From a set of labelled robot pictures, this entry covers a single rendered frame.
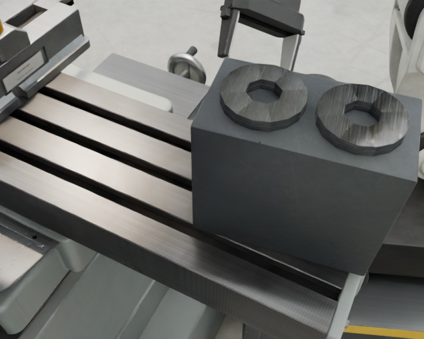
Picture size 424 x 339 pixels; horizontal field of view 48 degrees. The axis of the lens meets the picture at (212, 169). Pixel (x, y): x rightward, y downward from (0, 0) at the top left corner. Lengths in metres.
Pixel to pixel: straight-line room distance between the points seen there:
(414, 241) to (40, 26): 0.84
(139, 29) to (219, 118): 2.12
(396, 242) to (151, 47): 1.70
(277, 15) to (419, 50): 0.30
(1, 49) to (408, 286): 1.00
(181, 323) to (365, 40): 1.80
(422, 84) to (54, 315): 0.76
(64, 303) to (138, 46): 1.79
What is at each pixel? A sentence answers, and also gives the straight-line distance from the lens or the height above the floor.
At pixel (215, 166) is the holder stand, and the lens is 0.51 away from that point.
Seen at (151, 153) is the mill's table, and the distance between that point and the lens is 0.70.
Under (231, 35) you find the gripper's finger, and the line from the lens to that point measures 0.65.
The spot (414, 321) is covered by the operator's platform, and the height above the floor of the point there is 0.40.
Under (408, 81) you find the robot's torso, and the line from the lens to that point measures 0.95.
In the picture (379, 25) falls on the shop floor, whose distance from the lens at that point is 2.77.
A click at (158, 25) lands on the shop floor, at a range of 2.61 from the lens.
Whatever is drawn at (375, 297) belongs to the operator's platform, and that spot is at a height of 0.40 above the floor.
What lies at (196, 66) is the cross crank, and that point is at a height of 0.66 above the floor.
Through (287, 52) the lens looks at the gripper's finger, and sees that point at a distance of 0.72.
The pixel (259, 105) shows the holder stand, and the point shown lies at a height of 1.12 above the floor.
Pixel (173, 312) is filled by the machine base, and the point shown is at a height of 0.20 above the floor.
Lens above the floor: 1.44
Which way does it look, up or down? 50 degrees down
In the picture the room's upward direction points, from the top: 2 degrees clockwise
